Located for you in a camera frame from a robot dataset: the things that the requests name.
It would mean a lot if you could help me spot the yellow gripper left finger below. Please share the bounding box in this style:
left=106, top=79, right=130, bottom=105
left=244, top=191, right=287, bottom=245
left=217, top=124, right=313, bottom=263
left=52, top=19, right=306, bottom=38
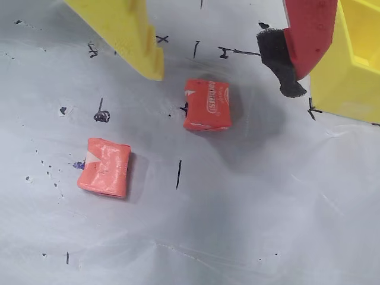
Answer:
left=64, top=0, right=165, bottom=81

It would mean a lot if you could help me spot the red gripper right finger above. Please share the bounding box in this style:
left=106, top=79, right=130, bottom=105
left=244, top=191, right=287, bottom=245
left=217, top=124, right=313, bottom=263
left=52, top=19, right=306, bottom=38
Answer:
left=255, top=0, right=339, bottom=99

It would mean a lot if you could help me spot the orange candy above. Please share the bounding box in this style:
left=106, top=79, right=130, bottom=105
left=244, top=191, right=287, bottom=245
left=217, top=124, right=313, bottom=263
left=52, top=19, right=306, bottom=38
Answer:
left=182, top=78, right=232, bottom=132
left=77, top=137, right=132, bottom=198

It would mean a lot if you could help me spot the yellow three-compartment box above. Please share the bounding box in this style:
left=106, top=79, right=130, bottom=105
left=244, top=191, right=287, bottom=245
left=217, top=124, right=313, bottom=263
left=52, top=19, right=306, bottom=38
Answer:
left=308, top=0, right=380, bottom=125

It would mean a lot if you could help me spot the white plastic table cover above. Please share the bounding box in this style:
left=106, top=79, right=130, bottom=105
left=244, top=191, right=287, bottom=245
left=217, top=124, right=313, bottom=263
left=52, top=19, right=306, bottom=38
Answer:
left=0, top=0, right=380, bottom=285

